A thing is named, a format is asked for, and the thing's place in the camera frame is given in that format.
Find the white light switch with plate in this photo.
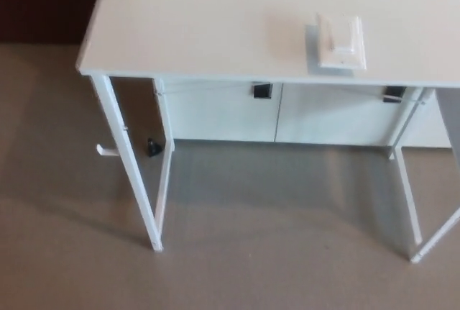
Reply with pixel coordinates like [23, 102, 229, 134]
[316, 12, 368, 71]

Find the white cabinet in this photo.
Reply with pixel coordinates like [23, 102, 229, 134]
[157, 81, 452, 149]

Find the white plastic hook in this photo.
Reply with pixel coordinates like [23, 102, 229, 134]
[95, 143, 118, 158]

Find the black cabinet handle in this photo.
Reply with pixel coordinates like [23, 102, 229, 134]
[382, 86, 407, 104]
[253, 82, 273, 101]

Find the white metal table leg frame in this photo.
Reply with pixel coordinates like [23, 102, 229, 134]
[390, 86, 460, 264]
[89, 74, 177, 252]

